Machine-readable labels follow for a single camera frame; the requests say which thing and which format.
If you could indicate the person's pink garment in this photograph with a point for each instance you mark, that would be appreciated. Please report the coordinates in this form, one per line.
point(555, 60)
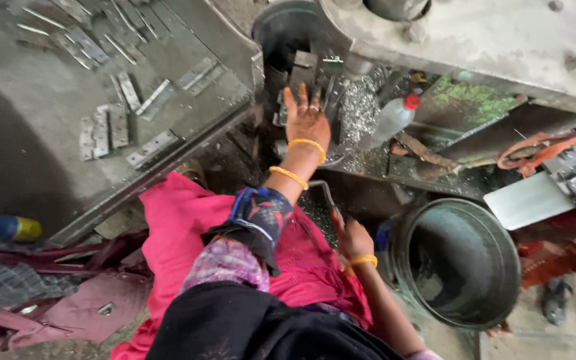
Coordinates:
point(178, 220)

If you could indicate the orange rubber belt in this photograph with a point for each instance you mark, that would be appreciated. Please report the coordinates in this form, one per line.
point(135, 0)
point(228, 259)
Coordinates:
point(538, 150)

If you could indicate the yellow bangle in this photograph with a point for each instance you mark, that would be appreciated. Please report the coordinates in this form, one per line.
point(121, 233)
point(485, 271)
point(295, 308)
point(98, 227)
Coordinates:
point(288, 175)
point(364, 259)
point(308, 144)

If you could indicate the dark sandal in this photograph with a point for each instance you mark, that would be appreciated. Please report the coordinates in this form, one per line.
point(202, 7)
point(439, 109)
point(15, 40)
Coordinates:
point(557, 302)

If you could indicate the flat grey metal sheet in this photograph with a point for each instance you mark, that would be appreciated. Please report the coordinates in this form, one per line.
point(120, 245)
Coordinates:
point(528, 200)

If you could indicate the clear bottle with red cap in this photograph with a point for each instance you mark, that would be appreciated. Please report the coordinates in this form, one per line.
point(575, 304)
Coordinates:
point(393, 120)

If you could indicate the person's black scarf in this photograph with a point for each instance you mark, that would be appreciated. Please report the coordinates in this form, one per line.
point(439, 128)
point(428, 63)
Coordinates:
point(248, 325)

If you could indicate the maroon cloth bag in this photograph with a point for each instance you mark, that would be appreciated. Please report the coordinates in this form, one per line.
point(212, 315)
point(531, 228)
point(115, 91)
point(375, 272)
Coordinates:
point(83, 305)

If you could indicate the green stained metal plate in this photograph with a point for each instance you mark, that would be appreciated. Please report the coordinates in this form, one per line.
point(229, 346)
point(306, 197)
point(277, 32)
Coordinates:
point(468, 102)

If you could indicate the scattered group of metal hinges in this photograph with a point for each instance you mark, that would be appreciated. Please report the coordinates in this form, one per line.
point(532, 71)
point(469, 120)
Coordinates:
point(100, 125)

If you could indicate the person's left hand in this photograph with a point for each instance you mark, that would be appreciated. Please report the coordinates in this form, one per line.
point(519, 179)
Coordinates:
point(307, 122)

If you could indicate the rusty metal bar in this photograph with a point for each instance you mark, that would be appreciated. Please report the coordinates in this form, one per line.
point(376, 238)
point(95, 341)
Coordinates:
point(425, 150)

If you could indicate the grey metal die block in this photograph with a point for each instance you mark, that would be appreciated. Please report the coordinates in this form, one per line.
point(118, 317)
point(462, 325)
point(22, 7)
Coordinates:
point(304, 67)

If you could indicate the person's right hand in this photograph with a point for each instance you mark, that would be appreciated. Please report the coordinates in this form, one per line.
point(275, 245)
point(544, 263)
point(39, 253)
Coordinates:
point(355, 240)

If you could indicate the grey metal press machine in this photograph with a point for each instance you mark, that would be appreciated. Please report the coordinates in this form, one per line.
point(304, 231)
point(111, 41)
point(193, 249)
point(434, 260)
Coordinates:
point(468, 40)

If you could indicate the person's left fingers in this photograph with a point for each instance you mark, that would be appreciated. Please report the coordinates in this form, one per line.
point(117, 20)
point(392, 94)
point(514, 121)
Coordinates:
point(302, 100)

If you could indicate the blue and yellow bottle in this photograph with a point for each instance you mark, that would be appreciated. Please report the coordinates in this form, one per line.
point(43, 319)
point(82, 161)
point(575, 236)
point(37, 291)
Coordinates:
point(13, 229)

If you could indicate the person's right fingers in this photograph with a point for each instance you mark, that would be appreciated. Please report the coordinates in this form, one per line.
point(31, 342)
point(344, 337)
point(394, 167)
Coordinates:
point(340, 231)

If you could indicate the pile of metal shavings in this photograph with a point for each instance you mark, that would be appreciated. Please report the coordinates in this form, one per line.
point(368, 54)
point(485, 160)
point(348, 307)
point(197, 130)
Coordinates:
point(359, 112)

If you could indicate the red patterned cloth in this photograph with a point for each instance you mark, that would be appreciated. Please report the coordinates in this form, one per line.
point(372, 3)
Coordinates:
point(550, 255)

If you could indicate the round metal bucket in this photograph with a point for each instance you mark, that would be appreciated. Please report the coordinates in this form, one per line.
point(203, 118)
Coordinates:
point(455, 265)

